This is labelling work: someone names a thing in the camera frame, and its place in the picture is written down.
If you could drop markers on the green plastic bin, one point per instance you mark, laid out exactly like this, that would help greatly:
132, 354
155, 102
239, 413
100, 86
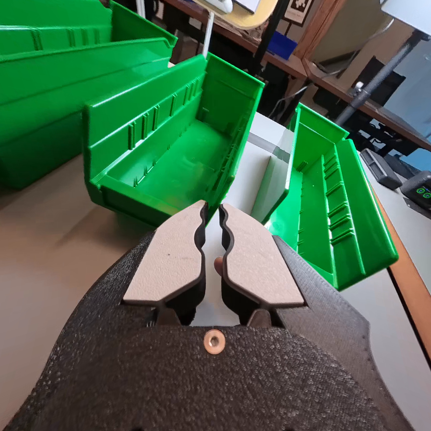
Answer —
313, 219
50, 77
168, 161

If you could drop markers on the wood-edged white desk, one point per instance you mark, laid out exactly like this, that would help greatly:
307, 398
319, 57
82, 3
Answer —
404, 229

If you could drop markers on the flat grey box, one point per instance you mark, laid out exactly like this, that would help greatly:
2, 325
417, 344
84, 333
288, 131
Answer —
382, 168

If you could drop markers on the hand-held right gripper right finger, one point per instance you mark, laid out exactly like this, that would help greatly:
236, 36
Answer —
259, 266

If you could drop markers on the black-white marker sign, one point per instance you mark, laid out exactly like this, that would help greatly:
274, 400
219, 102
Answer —
298, 10

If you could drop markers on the metal pole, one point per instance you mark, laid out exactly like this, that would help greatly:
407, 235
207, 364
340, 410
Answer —
380, 77

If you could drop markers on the black metal post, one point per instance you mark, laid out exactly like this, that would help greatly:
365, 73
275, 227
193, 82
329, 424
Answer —
269, 33

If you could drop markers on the printed instruction sheet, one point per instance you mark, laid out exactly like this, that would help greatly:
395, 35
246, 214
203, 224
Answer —
247, 5

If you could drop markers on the white stand strut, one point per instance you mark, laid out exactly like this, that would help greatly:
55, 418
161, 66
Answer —
208, 33

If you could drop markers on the person's right hand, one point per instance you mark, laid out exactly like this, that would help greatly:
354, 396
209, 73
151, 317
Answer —
219, 266

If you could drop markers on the white page holder bar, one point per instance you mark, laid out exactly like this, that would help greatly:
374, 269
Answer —
219, 5

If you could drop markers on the grey power station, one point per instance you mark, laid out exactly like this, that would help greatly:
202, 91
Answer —
419, 190

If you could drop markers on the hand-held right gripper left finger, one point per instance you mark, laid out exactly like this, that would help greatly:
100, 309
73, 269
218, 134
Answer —
165, 266

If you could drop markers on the white stand rod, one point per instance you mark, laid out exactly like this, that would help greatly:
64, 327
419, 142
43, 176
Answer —
140, 8

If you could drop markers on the instruction sheet on board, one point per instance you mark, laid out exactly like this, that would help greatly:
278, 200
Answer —
252, 20

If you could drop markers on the blue storage box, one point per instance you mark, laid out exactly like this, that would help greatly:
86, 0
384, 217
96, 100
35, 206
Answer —
283, 45

